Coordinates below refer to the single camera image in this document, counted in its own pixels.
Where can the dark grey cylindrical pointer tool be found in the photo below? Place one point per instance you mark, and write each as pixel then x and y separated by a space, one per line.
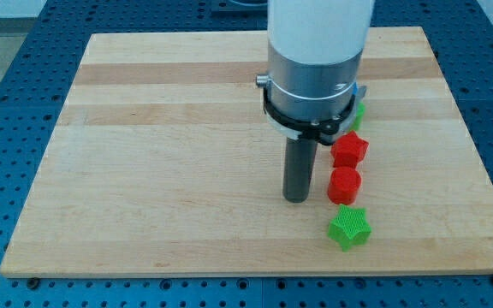
pixel 299 160

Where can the red cylinder block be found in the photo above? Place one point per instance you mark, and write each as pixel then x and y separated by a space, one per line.
pixel 344 185

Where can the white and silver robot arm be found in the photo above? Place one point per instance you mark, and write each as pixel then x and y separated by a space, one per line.
pixel 314 50

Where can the green star block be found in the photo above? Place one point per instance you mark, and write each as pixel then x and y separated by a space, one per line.
pixel 349 227

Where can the green block behind arm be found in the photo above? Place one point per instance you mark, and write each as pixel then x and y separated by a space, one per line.
pixel 358 118

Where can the wooden board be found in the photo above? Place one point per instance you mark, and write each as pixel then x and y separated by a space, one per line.
pixel 162 164

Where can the red star block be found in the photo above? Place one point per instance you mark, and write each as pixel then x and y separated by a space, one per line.
pixel 349 150

